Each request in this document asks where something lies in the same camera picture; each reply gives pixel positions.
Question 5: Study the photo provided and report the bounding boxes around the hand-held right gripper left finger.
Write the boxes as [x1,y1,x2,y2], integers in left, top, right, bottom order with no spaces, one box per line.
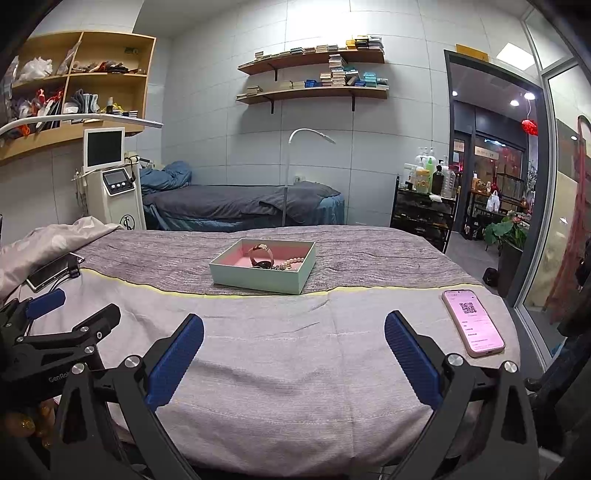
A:
[48,313,205,480]

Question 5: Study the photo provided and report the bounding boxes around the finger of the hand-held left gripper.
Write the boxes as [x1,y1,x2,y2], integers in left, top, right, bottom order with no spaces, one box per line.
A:
[16,303,122,358]
[0,288,66,342]

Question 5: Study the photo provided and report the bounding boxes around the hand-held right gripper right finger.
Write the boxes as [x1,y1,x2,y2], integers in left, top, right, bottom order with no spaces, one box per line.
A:
[384,310,541,480]

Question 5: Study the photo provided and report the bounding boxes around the mint green jewelry box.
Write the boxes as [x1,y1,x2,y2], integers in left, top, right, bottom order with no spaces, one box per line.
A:
[209,238,317,295]

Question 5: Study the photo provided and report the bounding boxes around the brown strap wrist watch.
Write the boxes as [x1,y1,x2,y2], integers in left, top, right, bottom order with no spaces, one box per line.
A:
[248,244,274,268]

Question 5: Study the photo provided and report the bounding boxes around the person's left hand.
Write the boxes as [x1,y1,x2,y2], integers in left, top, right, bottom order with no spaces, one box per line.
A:
[0,399,58,450]

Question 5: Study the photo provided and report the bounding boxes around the smartphone in black holder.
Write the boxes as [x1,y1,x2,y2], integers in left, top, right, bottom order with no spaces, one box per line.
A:
[25,252,85,292]

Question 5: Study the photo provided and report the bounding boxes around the pale pink duvet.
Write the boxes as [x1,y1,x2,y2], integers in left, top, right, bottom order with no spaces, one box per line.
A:
[0,217,122,301]

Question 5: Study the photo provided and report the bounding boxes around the pink smartphone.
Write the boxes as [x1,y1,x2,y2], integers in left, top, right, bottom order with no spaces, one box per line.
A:
[442,289,506,359]

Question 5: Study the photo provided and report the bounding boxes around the lilac blanket with yellow trim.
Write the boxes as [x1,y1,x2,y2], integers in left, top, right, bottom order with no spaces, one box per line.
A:
[0,270,522,476]

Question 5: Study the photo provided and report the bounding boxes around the purple knitted blanket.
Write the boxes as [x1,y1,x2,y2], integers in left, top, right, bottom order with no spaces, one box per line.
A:
[74,225,483,296]

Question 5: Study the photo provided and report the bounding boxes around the white beauty machine with screen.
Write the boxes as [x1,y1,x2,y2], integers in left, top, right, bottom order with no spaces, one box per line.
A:
[71,128,147,232]

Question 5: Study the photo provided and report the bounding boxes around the black trolley cart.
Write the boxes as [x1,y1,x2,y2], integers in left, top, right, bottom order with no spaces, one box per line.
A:
[390,174,460,254]

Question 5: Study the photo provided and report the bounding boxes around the massage bed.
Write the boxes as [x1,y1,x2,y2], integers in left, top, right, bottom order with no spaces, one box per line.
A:
[139,161,346,233]

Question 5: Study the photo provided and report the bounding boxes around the blue quilt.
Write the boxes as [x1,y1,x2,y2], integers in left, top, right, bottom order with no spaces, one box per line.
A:
[139,161,192,195]

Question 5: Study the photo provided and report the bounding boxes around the potted green plant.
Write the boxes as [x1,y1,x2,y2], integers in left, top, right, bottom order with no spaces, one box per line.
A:
[484,215,529,298]

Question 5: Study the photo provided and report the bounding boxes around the person's dark clothing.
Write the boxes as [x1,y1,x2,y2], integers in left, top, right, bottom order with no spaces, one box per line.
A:
[526,318,591,462]

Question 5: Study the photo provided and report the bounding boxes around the dark grey bed blanket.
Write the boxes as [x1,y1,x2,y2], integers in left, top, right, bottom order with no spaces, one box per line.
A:
[143,181,342,220]

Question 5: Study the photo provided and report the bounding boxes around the group of bottles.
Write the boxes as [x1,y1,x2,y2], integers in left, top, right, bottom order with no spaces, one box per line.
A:
[404,147,462,199]

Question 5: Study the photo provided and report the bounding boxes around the white crumpled bag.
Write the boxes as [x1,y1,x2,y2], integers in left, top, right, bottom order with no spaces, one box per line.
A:
[16,55,54,84]

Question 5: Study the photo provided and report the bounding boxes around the wooden cubby shelf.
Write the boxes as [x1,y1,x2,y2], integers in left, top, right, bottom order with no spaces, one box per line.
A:
[0,31,157,162]

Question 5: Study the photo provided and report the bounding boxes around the white floor lamp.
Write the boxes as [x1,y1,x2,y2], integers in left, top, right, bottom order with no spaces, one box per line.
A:
[281,128,337,227]

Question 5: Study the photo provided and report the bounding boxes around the row of small boxes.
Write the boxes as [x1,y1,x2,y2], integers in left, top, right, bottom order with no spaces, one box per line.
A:
[254,34,384,61]

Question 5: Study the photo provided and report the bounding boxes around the dark door frame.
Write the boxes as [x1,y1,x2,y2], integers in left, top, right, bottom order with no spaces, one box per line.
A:
[443,48,555,301]

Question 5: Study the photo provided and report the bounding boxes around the wooden wall shelves with boxes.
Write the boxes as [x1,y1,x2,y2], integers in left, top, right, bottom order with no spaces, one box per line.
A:
[247,54,389,95]

